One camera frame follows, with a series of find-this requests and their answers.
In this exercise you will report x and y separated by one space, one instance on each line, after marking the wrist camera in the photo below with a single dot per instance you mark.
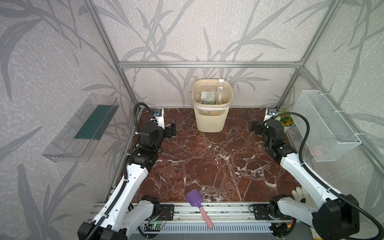
158 117
269 113

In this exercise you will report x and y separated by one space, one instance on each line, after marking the slim clear bottle white cap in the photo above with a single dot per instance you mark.
211 97

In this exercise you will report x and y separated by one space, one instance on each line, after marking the white wire mesh basket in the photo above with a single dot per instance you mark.
330 137

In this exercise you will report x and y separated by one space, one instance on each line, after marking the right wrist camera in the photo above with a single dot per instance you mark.
269 113

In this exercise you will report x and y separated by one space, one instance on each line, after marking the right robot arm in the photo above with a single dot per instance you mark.
330 216

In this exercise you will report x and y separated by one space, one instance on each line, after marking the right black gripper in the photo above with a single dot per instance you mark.
255 126

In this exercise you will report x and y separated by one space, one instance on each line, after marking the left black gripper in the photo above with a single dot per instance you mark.
172 129

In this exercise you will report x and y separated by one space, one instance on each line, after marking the small circuit board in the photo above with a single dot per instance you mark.
154 227

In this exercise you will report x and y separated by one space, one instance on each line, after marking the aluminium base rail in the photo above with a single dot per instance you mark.
227 217

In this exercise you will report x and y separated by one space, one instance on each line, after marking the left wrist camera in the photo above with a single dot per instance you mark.
158 117

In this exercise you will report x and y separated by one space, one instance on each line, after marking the white work glove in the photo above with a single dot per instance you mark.
300 193

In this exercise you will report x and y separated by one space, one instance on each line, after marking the purple spatula pink handle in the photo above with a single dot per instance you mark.
195 199

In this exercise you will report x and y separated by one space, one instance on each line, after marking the clear crushed bottle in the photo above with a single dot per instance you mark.
220 92

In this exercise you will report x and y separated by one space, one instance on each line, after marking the cream ribbed waste bin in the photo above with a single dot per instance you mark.
211 118

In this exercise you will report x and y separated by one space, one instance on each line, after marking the potted artificial flower plant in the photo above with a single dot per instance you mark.
286 120

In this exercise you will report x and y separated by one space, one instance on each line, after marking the lime drink square bottle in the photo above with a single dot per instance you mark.
202 97

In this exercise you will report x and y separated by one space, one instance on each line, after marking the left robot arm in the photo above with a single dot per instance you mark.
115 221

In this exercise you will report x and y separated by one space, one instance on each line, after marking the clear acrylic wall shelf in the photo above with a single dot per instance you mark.
78 139

